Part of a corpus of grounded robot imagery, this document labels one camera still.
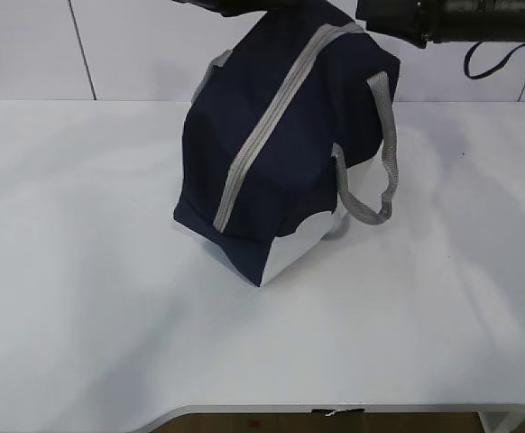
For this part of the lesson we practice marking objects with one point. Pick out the navy blue lunch bag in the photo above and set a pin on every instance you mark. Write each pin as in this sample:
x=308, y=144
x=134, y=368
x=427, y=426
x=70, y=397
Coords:
x=288, y=134

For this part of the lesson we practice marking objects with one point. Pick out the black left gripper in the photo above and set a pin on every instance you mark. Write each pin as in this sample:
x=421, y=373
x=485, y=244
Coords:
x=233, y=8

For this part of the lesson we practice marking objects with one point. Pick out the black tape on table edge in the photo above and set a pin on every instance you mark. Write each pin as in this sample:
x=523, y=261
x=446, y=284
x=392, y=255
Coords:
x=338, y=414

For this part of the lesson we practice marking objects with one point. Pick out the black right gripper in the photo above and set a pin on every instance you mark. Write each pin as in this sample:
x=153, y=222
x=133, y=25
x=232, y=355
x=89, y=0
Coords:
x=420, y=22

